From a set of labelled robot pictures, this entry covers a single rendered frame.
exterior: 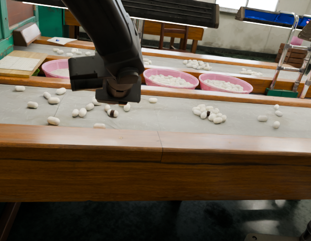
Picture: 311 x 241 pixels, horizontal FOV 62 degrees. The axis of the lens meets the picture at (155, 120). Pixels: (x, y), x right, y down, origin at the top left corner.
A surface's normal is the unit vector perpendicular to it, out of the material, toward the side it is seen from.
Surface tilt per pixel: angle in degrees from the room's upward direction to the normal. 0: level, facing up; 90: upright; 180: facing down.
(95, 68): 47
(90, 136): 0
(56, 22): 90
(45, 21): 90
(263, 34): 90
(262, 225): 0
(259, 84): 90
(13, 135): 0
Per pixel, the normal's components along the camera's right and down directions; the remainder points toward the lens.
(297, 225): 0.14, -0.88
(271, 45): 0.19, 0.47
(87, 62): 0.12, -0.26
